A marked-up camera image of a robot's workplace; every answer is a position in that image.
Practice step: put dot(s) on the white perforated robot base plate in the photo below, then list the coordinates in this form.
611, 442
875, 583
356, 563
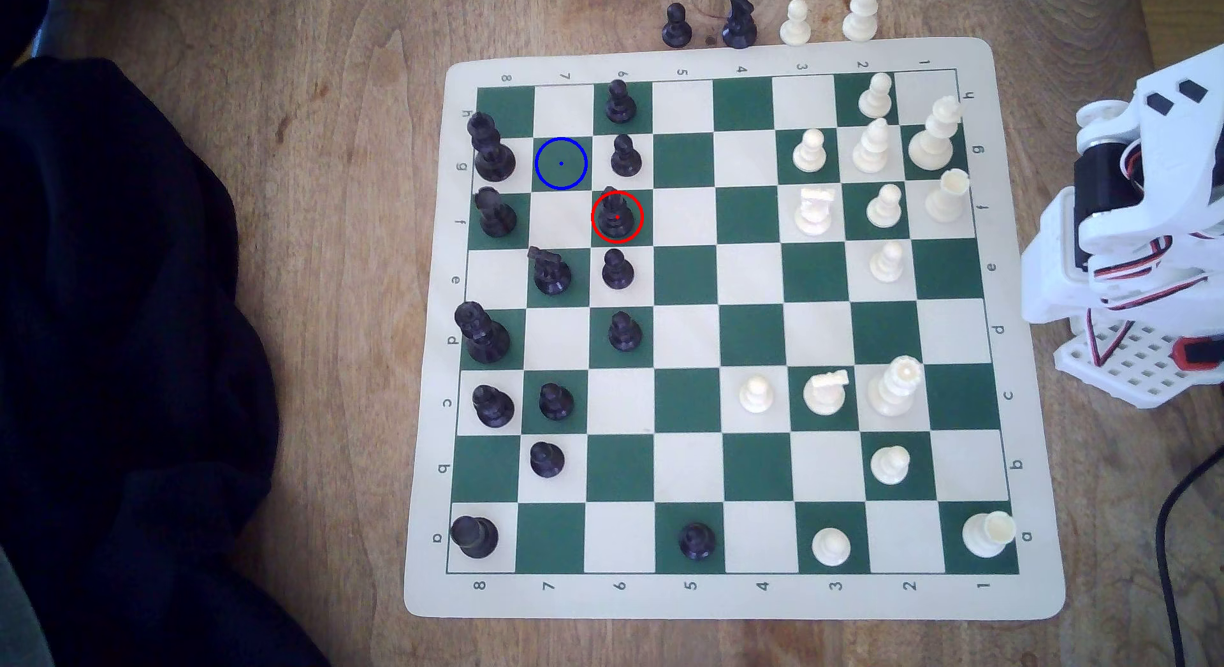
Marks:
1133, 366

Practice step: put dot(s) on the black pawn chess piece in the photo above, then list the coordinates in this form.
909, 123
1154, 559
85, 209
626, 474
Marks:
625, 335
626, 160
547, 460
556, 403
676, 31
622, 107
618, 272
697, 542

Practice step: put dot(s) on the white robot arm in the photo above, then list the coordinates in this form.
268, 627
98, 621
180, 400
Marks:
1167, 170

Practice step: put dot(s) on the black rook chess piece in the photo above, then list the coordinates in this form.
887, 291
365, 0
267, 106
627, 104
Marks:
497, 217
474, 537

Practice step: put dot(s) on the white knight chess piece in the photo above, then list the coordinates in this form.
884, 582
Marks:
824, 395
814, 215

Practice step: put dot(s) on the white king chess piece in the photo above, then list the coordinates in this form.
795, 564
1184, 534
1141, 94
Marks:
892, 391

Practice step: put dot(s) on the black king chess piece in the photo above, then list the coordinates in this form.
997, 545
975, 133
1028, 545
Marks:
493, 158

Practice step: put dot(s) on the white pawn chess piece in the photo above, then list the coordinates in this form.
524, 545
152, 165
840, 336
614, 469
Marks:
875, 100
831, 547
756, 396
890, 466
795, 28
809, 155
887, 264
885, 210

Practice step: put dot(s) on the red black clamp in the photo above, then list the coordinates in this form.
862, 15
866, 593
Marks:
1200, 353

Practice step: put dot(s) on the black knight chess piece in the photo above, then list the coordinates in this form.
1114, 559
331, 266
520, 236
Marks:
552, 275
738, 24

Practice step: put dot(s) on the black queen chess piece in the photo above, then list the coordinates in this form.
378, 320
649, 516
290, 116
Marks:
485, 340

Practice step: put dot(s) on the green white chess board mat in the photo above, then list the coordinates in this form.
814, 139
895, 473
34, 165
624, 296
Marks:
688, 590

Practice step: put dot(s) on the white rook chess piece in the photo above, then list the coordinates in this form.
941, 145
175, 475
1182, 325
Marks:
987, 535
946, 200

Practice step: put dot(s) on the black bishop chess piece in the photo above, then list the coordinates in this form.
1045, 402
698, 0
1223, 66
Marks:
617, 222
493, 409

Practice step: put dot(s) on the black cloth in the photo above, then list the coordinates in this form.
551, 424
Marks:
124, 361

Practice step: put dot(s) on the white bishop chess piece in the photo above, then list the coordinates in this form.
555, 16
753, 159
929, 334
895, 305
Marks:
861, 18
870, 152

